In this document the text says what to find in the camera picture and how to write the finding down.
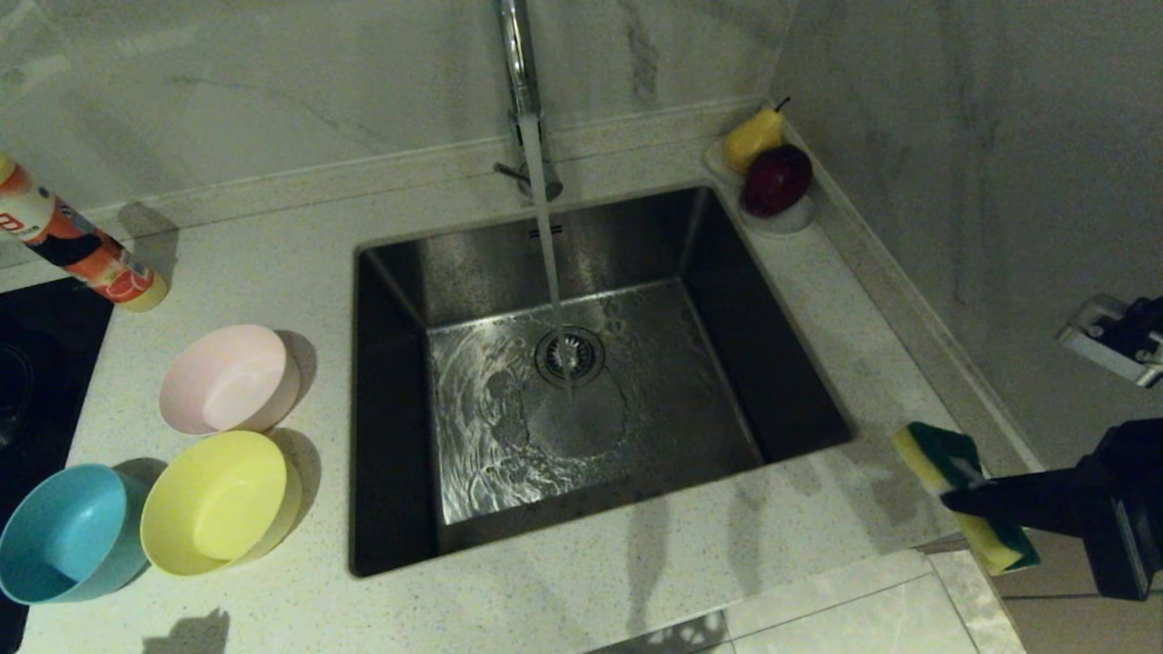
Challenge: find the orange detergent bottle yellow cap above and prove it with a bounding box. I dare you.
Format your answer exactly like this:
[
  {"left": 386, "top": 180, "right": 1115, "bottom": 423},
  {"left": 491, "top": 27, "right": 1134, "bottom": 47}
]
[{"left": 0, "top": 153, "right": 172, "bottom": 313}]

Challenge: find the pink plastic bowl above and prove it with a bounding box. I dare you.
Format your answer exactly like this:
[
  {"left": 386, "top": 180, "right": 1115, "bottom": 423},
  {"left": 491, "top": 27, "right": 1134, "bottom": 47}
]
[{"left": 158, "top": 324, "right": 301, "bottom": 437}]

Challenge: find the black induction cooktop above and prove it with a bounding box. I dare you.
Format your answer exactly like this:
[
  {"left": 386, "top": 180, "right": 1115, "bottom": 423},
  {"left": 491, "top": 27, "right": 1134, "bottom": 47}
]
[{"left": 0, "top": 277, "right": 114, "bottom": 654}]

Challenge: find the yellow pear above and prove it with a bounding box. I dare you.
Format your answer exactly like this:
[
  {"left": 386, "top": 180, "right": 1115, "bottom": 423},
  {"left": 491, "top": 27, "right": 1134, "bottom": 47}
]
[{"left": 722, "top": 96, "right": 791, "bottom": 175}]

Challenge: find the blue plastic bowl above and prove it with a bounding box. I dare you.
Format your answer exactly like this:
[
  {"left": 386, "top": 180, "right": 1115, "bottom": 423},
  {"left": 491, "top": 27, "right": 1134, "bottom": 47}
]
[{"left": 0, "top": 464, "right": 151, "bottom": 607}]

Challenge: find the beige wooden cabinet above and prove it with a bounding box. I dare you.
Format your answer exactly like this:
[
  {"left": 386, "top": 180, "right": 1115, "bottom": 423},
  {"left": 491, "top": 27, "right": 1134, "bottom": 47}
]
[{"left": 913, "top": 527, "right": 1163, "bottom": 654}]

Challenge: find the dark red apple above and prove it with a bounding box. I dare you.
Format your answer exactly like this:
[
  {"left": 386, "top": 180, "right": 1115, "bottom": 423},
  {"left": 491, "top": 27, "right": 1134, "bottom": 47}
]
[{"left": 741, "top": 143, "right": 813, "bottom": 218}]

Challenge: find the yellow plastic bowl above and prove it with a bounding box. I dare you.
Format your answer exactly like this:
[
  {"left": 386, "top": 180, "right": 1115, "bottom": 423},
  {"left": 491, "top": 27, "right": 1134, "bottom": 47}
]
[{"left": 139, "top": 431, "right": 303, "bottom": 577}]

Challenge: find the stainless steel sink basin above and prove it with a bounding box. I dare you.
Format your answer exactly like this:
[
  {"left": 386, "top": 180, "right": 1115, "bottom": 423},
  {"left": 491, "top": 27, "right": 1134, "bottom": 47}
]
[{"left": 348, "top": 184, "right": 860, "bottom": 580}]

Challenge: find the chrome sink faucet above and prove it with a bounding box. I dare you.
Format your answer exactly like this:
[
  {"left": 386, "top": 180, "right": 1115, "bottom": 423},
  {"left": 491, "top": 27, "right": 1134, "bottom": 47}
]
[{"left": 493, "top": 0, "right": 564, "bottom": 203}]

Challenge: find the small white dish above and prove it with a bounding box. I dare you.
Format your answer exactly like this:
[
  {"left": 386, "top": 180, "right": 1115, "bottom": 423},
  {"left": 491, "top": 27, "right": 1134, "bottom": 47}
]
[{"left": 704, "top": 136, "right": 817, "bottom": 237}]

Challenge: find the green and yellow sponge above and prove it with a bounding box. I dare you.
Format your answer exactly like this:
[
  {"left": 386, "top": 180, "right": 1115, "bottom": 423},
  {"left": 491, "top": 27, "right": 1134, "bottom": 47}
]
[{"left": 890, "top": 421, "right": 1041, "bottom": 577}]

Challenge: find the round metal drain strainer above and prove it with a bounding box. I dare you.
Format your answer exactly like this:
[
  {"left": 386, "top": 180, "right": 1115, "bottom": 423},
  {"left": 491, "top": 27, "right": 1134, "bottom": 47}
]
[{"left": 533, "top": 326, "right": 606, "bottom": 390}]

